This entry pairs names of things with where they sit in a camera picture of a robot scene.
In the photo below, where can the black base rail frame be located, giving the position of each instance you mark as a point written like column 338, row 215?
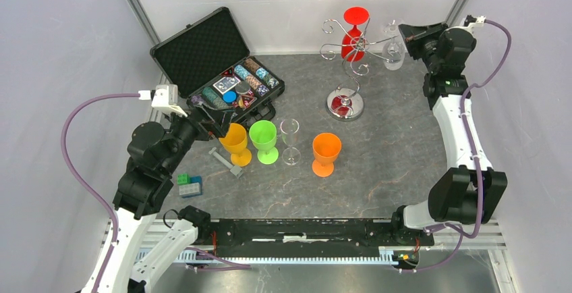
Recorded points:
column 318, row 240

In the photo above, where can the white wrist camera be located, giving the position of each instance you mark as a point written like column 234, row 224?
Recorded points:
column 165, row 100
column 472, row 22

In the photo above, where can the playing card deck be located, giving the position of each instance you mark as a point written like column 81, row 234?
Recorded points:
column 226, row 84

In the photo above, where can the blue round dealer chip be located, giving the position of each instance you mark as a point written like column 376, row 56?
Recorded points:
column 230, row 96

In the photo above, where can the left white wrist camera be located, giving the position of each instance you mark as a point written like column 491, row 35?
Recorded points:
column 165, row 100

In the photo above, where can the red plastic wine glass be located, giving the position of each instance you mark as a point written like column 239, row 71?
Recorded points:
column 354, row 16

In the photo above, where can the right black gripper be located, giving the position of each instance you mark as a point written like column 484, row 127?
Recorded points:
column 414, row 35

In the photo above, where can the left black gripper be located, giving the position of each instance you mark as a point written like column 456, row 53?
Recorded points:
column 216, row 123

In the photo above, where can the yellow plastic wine glass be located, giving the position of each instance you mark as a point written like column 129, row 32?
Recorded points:
column 235, row 142

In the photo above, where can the silver dealer button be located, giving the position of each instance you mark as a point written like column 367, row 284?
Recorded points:
column 242, row 88

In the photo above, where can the clear wine glass front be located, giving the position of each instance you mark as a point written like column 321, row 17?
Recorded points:
column 289, row 133

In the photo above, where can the chrome wine glass rack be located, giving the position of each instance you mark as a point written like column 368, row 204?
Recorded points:
column 345, row 103

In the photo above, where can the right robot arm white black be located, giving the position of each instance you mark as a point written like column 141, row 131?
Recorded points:
column 470, row 189

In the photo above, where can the green plastic wine glass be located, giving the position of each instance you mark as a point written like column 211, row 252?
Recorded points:
column 263, row 135

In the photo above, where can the clear wine glass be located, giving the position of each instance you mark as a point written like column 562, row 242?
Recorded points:
column 394, row 48
column 289, row 133

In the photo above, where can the black poker chip case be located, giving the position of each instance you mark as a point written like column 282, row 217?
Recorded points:
column 209, row 49

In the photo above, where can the green toy brick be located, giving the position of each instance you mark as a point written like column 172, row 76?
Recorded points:
column 183, row 179

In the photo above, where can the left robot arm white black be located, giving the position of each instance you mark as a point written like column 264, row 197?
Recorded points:
column 155, row 153

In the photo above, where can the orange plastic wine glass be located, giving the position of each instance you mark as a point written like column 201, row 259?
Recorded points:
column 326, row 148

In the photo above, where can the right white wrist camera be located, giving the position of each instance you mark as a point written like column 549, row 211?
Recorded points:
column 472, row 22

